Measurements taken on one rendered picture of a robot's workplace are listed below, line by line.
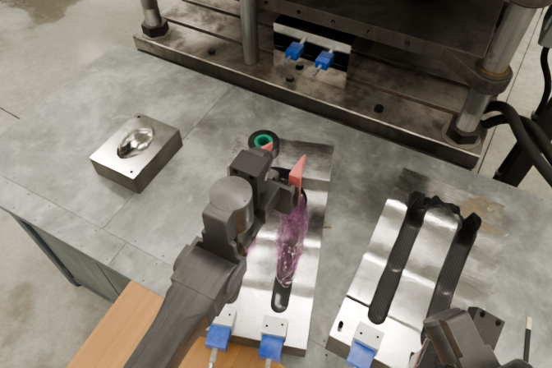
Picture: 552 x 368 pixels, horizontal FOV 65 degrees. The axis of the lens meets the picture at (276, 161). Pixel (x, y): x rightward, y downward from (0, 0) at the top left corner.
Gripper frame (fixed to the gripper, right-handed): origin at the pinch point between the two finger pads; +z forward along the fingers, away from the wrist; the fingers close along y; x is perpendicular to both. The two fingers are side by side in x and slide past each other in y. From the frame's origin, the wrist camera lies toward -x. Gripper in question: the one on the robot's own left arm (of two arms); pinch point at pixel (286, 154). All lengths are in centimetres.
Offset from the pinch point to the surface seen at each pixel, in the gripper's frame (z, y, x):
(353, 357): -15.9, -22.4, 29.4
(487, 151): 146, -55, 115
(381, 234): 11.5, -19.2, 28.7
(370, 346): -13.1, -24.4, 28.2
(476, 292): 8, -41, 30
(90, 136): 12, 69, 39
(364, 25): 68, 6, 14
